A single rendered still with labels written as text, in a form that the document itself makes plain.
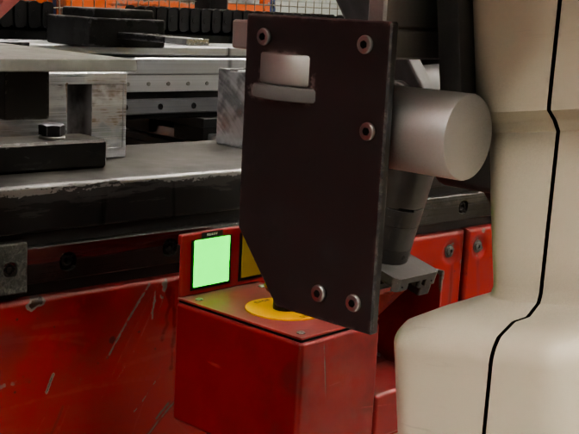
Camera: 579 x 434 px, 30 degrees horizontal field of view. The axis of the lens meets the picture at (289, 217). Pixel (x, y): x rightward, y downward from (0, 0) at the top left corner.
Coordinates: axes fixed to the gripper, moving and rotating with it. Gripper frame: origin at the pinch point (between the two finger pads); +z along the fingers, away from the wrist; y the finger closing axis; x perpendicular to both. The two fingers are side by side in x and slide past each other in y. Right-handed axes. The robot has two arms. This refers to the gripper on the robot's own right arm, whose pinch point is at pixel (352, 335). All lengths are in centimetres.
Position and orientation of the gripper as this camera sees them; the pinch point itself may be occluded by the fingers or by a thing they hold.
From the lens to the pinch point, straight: 106.0
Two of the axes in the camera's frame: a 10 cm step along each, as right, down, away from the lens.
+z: -2.4, 9.1, 3.5
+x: -6.8, 0.9, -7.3
